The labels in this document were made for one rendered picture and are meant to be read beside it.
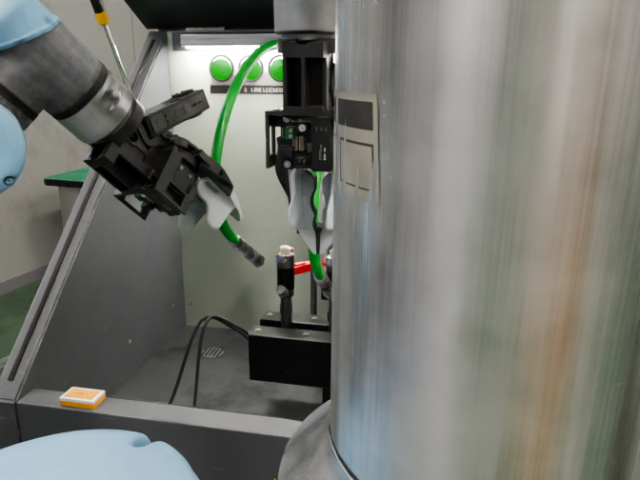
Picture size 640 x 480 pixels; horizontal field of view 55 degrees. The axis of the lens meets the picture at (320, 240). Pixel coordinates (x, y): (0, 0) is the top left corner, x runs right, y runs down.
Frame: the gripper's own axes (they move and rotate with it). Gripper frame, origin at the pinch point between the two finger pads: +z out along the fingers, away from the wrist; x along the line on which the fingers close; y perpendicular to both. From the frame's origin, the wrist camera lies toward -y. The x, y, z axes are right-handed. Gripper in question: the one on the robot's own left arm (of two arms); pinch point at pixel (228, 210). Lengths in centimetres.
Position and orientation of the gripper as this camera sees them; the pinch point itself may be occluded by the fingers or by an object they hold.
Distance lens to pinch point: 82.4
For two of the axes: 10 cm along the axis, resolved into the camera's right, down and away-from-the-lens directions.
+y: -2.5, 8.4, -4.8
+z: 5.0, 5.4, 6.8
